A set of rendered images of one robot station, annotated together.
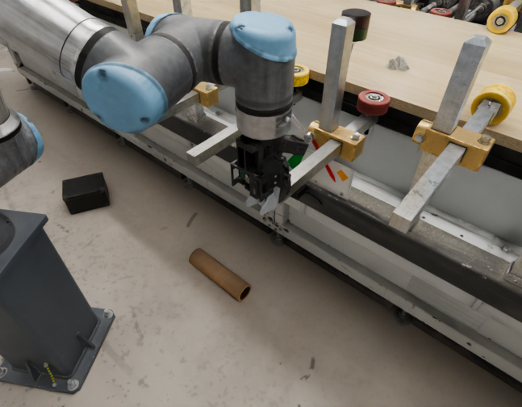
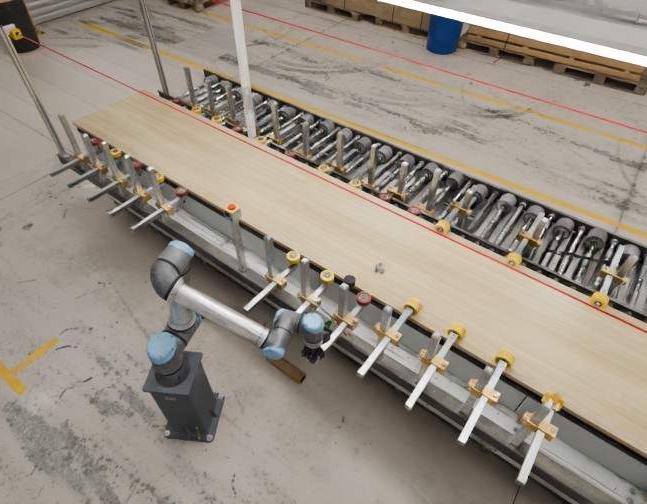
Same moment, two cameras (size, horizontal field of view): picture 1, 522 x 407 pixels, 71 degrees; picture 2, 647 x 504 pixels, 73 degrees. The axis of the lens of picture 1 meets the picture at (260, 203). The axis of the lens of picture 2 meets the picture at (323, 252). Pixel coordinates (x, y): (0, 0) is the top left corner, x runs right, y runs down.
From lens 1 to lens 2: 154 cm
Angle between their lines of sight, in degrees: 4
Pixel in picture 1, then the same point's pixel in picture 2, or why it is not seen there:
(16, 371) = (175, 432)
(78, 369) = (210, 429)
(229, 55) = (302, 330)
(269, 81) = (315, 337)
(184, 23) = (287, 319)
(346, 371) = (362, 422)
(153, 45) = (281, 334)
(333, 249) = not seen: hidden behind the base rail
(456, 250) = (397, 370)
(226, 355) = (293, 417)
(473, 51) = (386, 312)
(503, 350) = not seen: hidden behind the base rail
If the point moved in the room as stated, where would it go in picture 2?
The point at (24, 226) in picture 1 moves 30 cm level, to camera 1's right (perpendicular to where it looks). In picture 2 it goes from (193, 360) to (247, 358)
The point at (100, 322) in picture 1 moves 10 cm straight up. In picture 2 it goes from (217, 401) to (214, 394)
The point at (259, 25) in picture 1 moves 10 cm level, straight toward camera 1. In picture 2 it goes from (311, 323) to (312, 343)
